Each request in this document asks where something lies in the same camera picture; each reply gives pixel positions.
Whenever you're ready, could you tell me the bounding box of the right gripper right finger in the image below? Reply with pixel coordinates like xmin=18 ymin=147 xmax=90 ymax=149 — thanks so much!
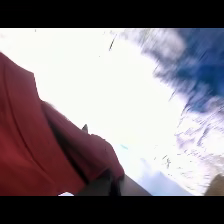
xmin=119 ymin=173 xmax=152 ymax=197

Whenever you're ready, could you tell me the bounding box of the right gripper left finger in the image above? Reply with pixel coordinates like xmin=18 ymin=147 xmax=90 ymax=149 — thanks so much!
xmin=75 ymin=170 xmax=115 ymax=197

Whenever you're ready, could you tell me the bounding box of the red T-shirt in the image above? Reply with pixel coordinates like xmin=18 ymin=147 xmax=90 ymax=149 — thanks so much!
xmin=0 ymin=51 xmax=126 ymax=197

